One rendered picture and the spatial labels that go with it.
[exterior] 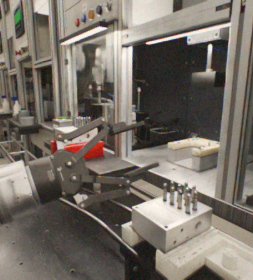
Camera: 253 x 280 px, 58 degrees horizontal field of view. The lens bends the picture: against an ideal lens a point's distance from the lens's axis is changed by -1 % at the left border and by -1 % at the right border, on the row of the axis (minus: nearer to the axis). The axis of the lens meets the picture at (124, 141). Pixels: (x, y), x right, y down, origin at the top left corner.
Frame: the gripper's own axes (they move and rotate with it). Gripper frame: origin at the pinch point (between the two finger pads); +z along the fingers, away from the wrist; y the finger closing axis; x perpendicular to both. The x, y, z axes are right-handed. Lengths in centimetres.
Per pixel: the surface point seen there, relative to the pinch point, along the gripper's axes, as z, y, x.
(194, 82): 34.5, 14.0, 15.0
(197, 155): 24.5, -7.9, 13.8
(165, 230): -3.5, -14.3, -6.9
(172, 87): 54, 23, 50
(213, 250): 4.7, -22.1, -6.0
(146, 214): -3.6, -12.1, -1.7
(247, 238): 115, -96, 102
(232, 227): 118, -90, 117
